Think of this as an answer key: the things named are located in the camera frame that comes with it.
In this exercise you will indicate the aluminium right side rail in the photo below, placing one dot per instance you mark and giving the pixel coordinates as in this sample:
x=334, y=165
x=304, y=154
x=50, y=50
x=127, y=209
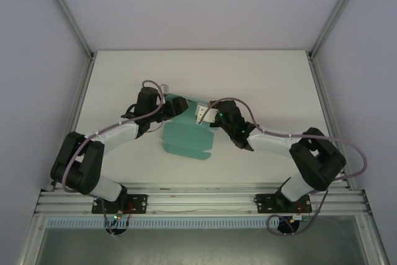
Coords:
x=330, y=122

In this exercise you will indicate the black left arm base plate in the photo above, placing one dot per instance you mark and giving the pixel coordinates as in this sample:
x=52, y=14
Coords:
x=139, y=203

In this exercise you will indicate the aluminium frame post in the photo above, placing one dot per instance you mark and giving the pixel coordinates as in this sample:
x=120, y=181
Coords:
x=337, y=10
x=66, y=10

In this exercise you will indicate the aluminium left side rail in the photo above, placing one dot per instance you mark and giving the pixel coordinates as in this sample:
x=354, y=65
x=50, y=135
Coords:
x=73, y=122

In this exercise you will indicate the left circuit board green light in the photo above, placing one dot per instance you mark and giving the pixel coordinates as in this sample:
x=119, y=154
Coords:
x=117, y=216

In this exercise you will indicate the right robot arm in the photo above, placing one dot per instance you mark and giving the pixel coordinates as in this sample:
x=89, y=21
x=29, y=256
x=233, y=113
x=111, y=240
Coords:
x=270, y=142

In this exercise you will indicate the right small circuit board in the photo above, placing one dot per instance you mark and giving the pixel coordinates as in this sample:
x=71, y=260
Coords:
x=300, y=218

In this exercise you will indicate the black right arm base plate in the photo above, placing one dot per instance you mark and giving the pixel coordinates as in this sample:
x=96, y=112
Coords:
x=263, y=203

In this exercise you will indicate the teal green cloth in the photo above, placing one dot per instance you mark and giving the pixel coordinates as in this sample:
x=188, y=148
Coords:
x=186, y=137

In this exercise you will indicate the aluminium mounting rail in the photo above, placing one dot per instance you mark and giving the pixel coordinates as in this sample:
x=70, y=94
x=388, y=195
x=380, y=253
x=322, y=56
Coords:
x=201, y=200

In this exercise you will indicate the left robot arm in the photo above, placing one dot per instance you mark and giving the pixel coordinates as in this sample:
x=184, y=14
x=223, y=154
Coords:
x=121, y=131

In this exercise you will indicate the aluminium left frame post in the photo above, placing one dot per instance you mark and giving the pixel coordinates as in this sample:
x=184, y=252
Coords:
x=66, y=10

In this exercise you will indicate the aluminium right frame post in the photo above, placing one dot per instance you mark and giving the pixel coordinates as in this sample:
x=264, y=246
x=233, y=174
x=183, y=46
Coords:
x=337, y=10

